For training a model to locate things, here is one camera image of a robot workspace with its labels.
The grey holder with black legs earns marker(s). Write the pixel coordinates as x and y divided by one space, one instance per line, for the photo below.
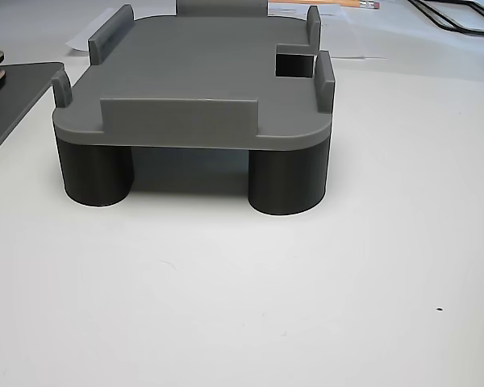
193 101

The yellow pencil with eraser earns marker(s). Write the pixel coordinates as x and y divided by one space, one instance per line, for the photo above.
363 4

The black flat tray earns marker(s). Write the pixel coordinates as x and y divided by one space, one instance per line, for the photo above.
20 92

